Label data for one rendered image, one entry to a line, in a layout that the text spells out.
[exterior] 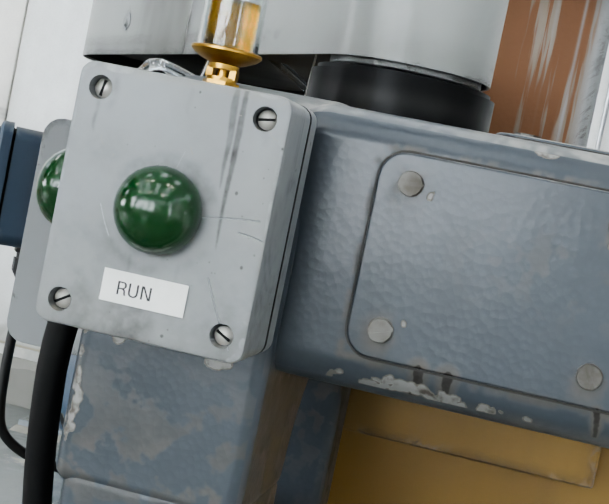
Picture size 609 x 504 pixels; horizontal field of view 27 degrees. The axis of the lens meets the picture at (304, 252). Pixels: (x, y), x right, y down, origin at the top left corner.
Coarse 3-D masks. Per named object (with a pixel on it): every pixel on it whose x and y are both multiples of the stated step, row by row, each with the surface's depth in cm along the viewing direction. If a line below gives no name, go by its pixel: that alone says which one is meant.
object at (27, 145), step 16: (0, 128) 90; (16, 128) 95; (0, 144) 89; (16, 144) 90; (32, 144) 90; (0, 160) 90; (16, 160) 90; (32, 160) 90; (0, 176) 90; (16, 176) 90; (32, 176) 90; (0, 192) 90; (16, 192) 90; (0, 208) 90; (16, 208) 90; (0, 224) 90; (16, 224) 90; (0, 240) 90; (16, 240) 91; (16, 256) 95
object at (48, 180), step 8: (64, 152) 44; (48, 160) 44; (56, 160) 44; (48, 168) 44; (56, 168) 44; (40, 176) 44; (48, 176) 44; (56, 176) 43; (40, 184) 44; (48, 184) 44; (56, 184) 43; (40, 192) 44; (48, 192) 44; (56, 192) 43; (40, 200) 44; (48, 200) 44; (40, 208) 44; (48, 208) 44; (48, 216) 44
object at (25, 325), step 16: (48, 128) 89; (64, 128) 89; (48, 144) 89; (64, 144) 89; (32, 192) 89; (32, 208) 89; (32, 224) 89; (48, 224) 89; (32, 240) 89; (32, 256) 89; (16, 272) 89; (32, 272) 89; (16, 288) 89; (32, 288) 89; (16, 304) 89; (32, 304) 89; (16, 320) 90; (32, 320) 89; (16, 336) 90; (32, 336) 89; (80, 336) 89
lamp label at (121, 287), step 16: (112, 272) 42; (128, 272) 42; (112, 288) 42; (128, 288) 42; (144, 288) 42; (160, 288) 42; (176, 288) 42; (128, 304) 42; (144, 304) 42; (160, 304) 42; (176, 304) 42
